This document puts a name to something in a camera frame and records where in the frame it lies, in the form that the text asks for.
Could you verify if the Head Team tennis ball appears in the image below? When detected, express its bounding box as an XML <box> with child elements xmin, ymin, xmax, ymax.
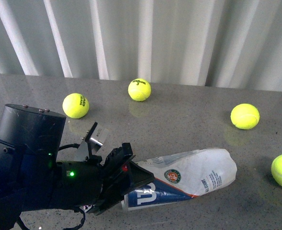
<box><xmin>62</xmin><ymin>93</ymin><xmax>89</xmax><ymax>119</ymax></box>

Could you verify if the grey pleated curtain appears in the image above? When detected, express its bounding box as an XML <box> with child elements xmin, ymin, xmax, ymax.
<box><xmin>0</xmin><ymin>0</ymin><xmax>282</xmax><ymax>92</ymax></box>

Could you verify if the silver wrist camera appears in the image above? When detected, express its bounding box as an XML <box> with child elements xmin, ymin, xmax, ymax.
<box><xmin>74</xmin><ymin>122</ymin><xmax>109</xmax><ymax>163</ymax></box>

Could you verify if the Wilson clear tennis can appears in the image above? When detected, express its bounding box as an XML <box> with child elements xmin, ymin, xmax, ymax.
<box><xmin>121</xmin><ymin>148</ymin><xmax>237</xmax><ymax>211</ymax></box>

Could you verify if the plain yellow tennis ball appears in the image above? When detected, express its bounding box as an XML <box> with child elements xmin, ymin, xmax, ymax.
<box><xmin>230</xmin><ymin>103</ymin><xmax>260</xmax><ymax>130</ymax></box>

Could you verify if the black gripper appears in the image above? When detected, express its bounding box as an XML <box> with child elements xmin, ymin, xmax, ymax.
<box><xmin>48</xmin><ymin>143</ymin><xmax>155</xmax><ymax>215</ymax></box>

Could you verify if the Wilson 3 tennis ball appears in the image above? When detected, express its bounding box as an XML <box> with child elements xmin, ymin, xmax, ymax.
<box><xmin>128</xmin><ymin>78</ymin><xmax>152</xmax><ymax>102</ymax></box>

